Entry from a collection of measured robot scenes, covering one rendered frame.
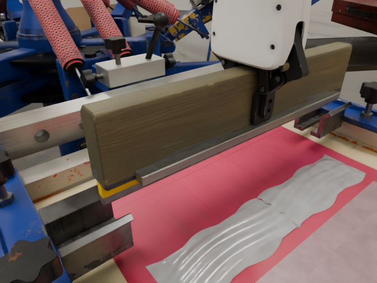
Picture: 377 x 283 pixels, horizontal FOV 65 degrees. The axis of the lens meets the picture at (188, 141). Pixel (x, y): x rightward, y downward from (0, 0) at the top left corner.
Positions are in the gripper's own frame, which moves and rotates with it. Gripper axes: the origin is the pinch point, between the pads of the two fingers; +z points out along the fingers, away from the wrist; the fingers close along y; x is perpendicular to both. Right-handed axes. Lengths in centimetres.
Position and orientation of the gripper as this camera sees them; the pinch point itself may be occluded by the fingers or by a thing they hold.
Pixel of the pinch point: (250, 101)
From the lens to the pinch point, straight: 37.7
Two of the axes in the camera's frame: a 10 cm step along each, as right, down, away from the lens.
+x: 7.9, -3.2, 5.3
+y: 6.2, 4.0, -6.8
